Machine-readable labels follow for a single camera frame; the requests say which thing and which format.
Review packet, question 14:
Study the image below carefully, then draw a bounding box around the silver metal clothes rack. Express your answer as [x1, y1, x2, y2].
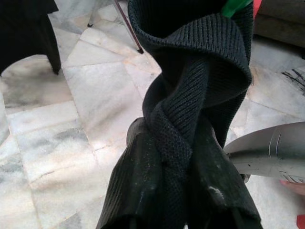
[87, 0, 145, 54]

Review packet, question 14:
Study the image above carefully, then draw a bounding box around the black shirt yellow-green print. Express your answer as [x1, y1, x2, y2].
[127, 0, 254, 229]

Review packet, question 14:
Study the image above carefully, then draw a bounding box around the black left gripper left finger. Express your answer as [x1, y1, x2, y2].
[96, 117, 164, 229]

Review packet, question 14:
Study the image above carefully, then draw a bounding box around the dark grey sofa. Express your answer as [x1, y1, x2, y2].
[254, 0, 305, 50]

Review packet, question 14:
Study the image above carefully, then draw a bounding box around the red cushion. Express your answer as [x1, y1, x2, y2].
[252, 0, 263, 16]

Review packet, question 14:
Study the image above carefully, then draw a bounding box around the green plastic hanger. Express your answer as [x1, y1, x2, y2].
[223, 0, 253, 19]

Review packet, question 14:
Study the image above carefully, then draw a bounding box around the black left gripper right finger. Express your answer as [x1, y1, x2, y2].
[189, 119, 262, 229]

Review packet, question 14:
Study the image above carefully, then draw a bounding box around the black shirt red collar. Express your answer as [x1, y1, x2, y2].
[0, 0, 62, 76]

